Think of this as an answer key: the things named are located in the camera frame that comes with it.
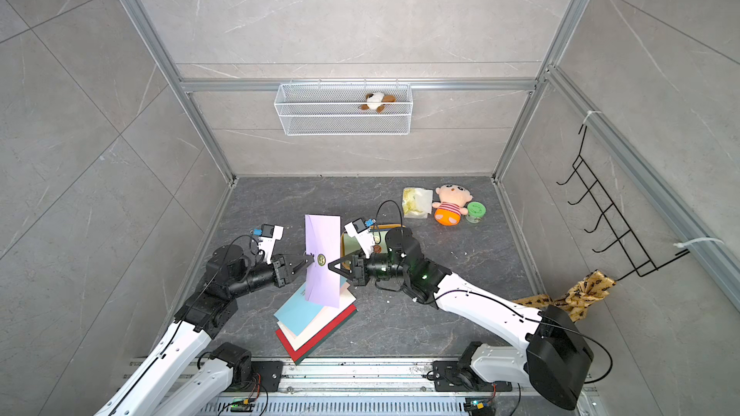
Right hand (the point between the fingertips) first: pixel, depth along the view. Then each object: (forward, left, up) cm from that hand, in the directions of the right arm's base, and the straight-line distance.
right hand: (333, 268), depth 66 cm
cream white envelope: (-4, +6, -25) cm, 26 cm away
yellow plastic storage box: (+5, -11, +8) cm, 14 cm away
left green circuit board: (-24, +25, -27) cm, 44 cm away
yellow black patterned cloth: (-4, -61, -4) cm, 61 cm away
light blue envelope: (-1, +15, -26) cm, 30 cm away
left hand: (+4, +6, -1) cm, 7 cm away
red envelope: (-9, +7, -25) cm, 27 cm away
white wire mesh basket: (+59, +5, +5) cm, 60 cm away
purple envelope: (+6, +3, +2) cm, 7 cm away
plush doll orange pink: (+36, -39, -19) cm, 56 cm away
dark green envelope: (-9, +5, -25) cm, 27 cm away
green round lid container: (+32, -47, -21) cm, 60 cm away
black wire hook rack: (+2, -67, +6) cm, 67 cm away
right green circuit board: (-25, -35, -26) cm, 51 cm away
